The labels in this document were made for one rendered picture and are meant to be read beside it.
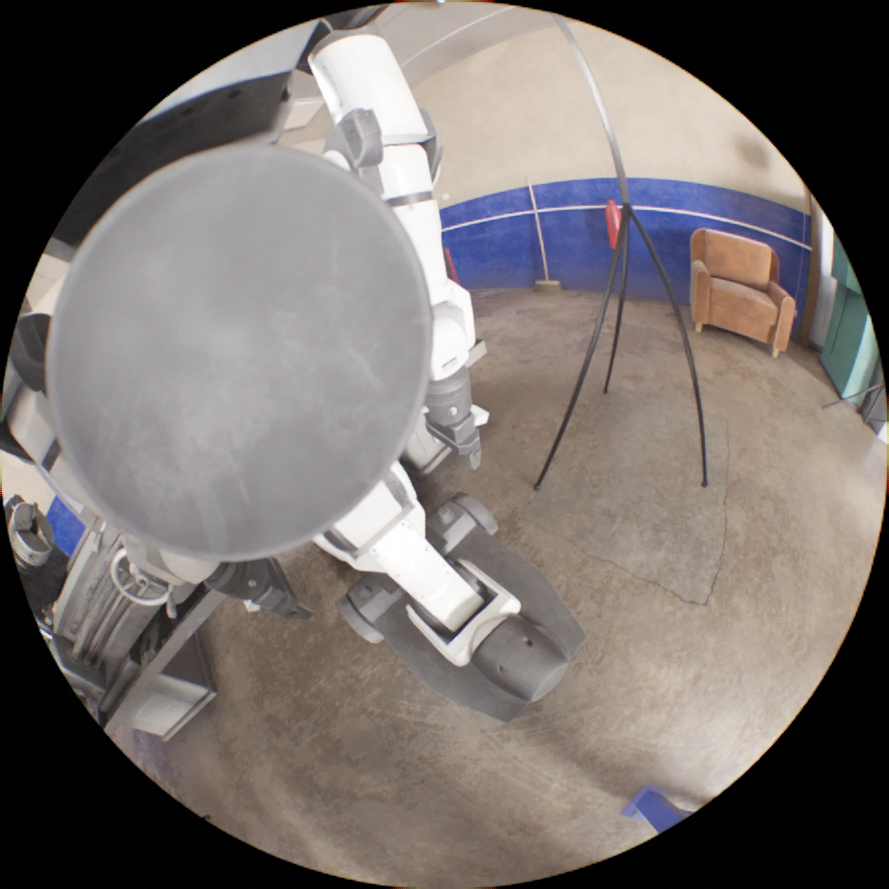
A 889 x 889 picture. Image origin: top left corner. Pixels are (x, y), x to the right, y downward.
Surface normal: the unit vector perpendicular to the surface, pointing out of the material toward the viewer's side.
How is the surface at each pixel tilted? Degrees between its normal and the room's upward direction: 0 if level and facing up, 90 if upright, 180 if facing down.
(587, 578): 0
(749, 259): 94
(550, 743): 0
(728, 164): 90
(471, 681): 0
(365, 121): 90
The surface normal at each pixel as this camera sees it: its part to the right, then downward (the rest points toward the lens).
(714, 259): -0.72, 0.67
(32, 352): 0.96, -0.18
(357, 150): -0.04, 0.69
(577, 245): -0.64, 0.65
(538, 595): -0.29, -0.70
